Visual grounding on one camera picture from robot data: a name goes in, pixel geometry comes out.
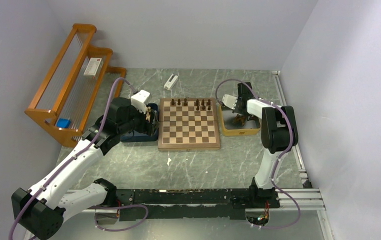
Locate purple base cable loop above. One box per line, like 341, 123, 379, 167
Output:
94, 203, 150, 233

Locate dark chess pieces pile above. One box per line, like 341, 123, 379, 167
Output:
232, 114, 256, 127

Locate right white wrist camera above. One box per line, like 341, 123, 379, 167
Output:
221, 94, 238, 111

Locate white red small box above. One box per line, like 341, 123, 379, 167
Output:
83, 57, 103, 78

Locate orange wooden rack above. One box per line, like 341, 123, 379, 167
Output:
24, 23, 127, 148

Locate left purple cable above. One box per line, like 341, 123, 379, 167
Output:
8, 77, 138, 240

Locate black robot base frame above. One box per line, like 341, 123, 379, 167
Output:
100, 185, 281, 221

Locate blue small box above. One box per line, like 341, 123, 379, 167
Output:
56, 118, 72, 129

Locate white plastic clip device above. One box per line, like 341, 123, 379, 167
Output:
163, 74, 179, 91

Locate light wooden chess pieces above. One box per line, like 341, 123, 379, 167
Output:
145, 106, 152, 123

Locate wooden chess board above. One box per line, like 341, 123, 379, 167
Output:
157, 97, 221, 152

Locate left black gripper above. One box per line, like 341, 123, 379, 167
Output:
117, 101, 159, 136

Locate blue plastic tray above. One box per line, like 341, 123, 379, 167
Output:
120, 103, 160, 143

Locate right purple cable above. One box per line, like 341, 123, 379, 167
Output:
214, 79, 302, 230

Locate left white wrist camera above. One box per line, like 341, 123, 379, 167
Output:
130, 90, 152, 114

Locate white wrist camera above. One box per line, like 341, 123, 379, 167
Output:
221, 94, 238, 111
130, 90, 152, 114

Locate yellow metal tin tray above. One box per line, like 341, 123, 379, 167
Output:
218, 106, 261, 137

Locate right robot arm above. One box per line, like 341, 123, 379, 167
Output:
232, 81, 298, 207

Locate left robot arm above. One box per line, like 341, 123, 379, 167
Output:
8, 94, 155, 240

